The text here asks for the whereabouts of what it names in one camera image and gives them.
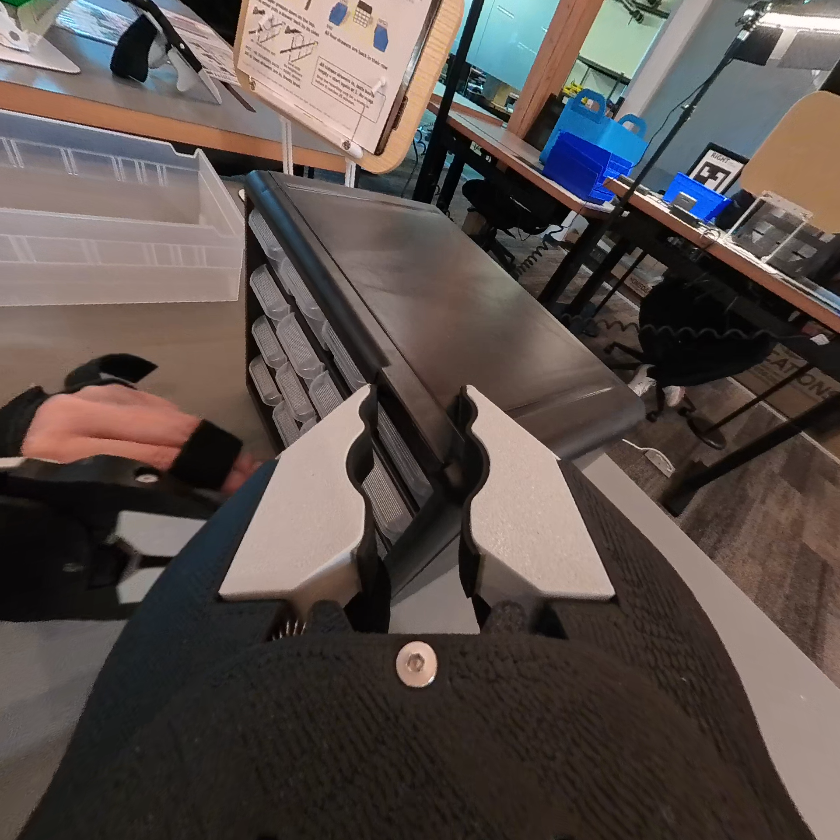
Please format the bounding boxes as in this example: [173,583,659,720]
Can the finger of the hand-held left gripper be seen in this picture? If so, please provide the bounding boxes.
[115,556,175,605]
[113,511,210,560]

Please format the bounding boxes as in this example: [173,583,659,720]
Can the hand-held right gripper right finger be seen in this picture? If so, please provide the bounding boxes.
[458,385,616,606]

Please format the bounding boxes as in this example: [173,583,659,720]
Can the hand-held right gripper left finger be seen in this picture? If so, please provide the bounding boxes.
[218,384,389,608]

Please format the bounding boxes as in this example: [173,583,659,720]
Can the rows of small clear drawers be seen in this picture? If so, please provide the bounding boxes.
[248,209,435,546]

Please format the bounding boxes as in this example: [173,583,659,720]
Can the black drawer cabinet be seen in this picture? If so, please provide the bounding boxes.
[243,169,647,595]

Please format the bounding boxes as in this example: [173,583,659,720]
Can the large clear plastic bin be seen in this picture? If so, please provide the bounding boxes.
[0,110,245,308]

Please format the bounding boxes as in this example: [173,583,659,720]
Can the person's left hand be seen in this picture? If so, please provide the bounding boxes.
[21,384,265,493]

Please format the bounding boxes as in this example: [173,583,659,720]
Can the white power strip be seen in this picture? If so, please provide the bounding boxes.
[620,438,676,475]

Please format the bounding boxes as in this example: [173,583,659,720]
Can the cardboard box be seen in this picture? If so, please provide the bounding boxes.
[747,362,840,422]

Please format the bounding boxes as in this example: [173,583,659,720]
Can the stack of blue bins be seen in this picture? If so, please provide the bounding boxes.
[541,131,634,204]

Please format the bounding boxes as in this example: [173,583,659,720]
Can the small blue bin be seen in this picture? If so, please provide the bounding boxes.
[661,171,734,225]

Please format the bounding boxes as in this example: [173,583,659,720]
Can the clear acrylic stand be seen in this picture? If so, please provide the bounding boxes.
[727,189,836,278]

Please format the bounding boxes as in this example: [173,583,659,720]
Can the black white tag sign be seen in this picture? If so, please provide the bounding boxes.
[684,141,750,196]

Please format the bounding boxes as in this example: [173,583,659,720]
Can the beige rounded wooden board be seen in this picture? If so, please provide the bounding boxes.
[740,89,840,235]

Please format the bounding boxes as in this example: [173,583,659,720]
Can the wooden instruction board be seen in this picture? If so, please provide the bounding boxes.
[233,0,466,191]

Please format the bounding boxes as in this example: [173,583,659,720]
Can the grey metal stand base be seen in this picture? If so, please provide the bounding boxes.
[0,0,81,74]

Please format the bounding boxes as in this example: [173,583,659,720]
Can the wooden pillar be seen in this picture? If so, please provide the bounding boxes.
[507,0,606,140]

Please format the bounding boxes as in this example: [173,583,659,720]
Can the black white pistol grip tool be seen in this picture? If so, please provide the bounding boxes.
[109,0,225,106]

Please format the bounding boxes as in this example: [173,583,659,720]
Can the blue handled caddy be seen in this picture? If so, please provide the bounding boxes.
[556,89,651,173]

